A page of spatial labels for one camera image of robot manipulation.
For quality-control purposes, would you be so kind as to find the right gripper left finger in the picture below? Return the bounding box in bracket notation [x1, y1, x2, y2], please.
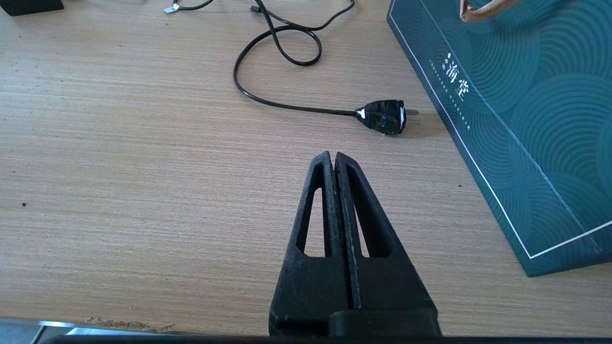
[269, 151, 353, 336]

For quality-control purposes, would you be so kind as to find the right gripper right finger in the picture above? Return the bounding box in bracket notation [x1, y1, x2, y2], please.
[335, 152, 441, 336]

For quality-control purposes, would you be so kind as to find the dark teal gift bag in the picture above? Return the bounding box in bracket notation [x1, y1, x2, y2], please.
[386, 0, 612, 278]

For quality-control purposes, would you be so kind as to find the black power cord with plug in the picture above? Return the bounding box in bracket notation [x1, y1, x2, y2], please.
[233, 0, 421, 136]

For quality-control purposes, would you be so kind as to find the black cable with silver connector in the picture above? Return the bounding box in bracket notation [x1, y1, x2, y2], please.
[164, 0, 215, 14]

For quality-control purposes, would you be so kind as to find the black clip charger with cable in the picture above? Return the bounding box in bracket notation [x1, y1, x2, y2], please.
[0, 0, 65, 17]

